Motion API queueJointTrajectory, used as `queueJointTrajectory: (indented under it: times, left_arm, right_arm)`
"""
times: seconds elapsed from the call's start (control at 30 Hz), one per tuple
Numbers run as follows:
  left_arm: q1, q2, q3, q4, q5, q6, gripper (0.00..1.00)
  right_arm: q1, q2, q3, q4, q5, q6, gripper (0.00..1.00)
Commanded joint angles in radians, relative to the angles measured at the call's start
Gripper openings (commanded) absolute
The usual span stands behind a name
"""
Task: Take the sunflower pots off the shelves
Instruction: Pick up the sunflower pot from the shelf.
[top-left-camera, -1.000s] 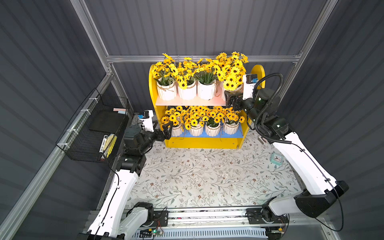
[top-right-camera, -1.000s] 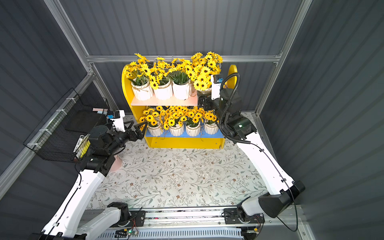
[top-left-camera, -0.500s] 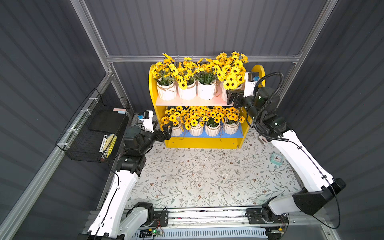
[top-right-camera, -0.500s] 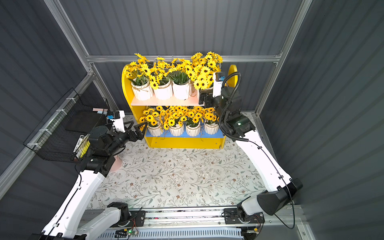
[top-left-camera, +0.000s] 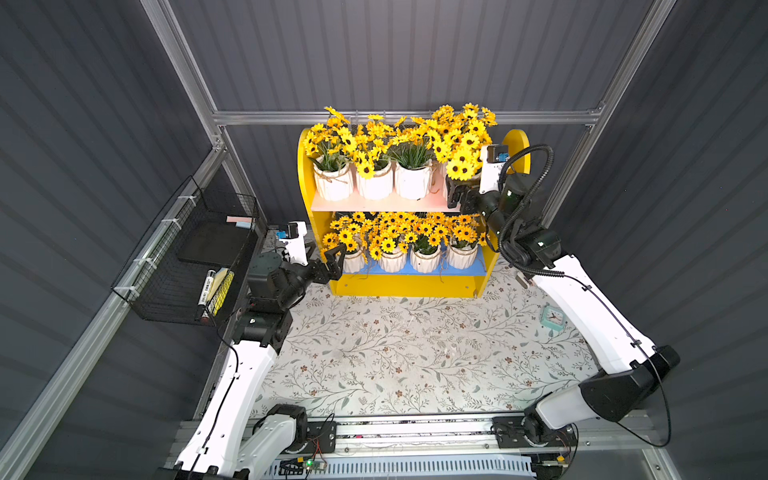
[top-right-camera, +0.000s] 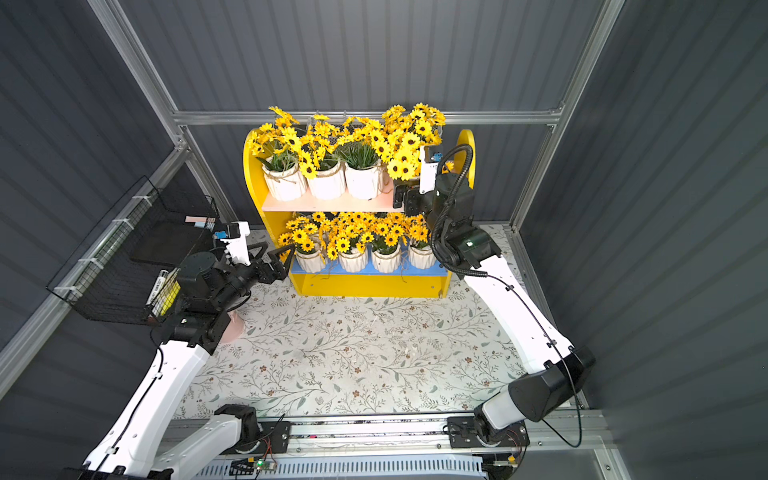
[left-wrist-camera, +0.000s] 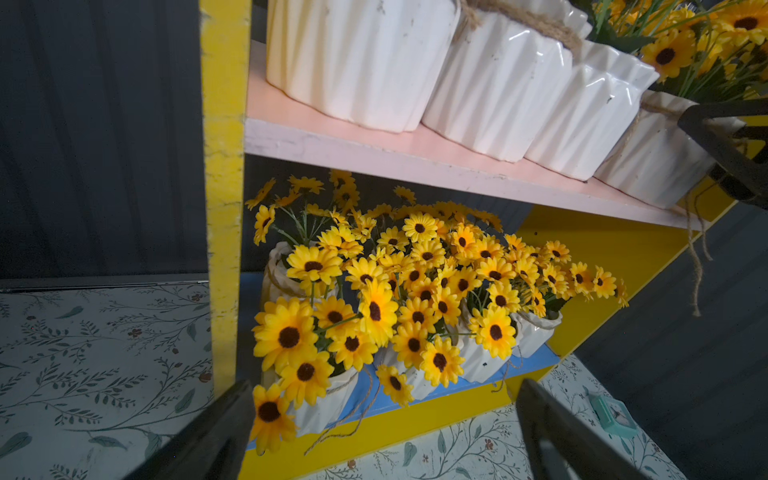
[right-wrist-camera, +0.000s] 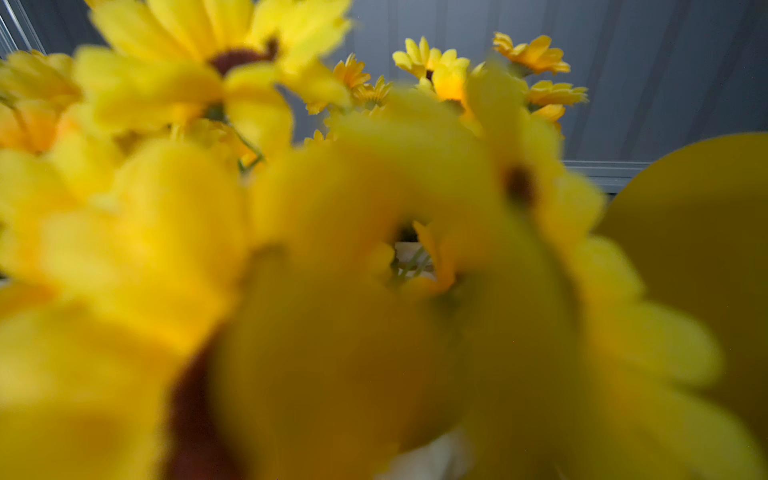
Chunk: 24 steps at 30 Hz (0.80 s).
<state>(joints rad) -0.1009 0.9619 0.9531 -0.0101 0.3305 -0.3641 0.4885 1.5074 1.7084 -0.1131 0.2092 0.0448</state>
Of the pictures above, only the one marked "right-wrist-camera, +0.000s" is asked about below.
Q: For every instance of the yellow wooden shelf unit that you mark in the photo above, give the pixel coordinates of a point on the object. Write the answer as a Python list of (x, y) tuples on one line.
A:
[(694, 223)]

